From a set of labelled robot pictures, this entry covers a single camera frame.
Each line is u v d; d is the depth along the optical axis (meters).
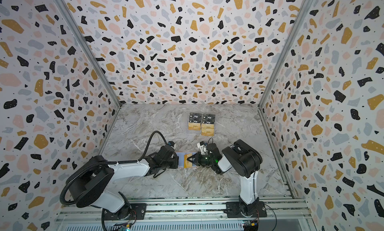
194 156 0.89
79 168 0.46
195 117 1.03
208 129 1.03
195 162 0.82
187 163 0.89
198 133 1.03
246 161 0.52
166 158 0.71
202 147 0.88
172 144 0.83
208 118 1.03
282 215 0.78
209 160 0.81
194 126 1.03
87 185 0.43
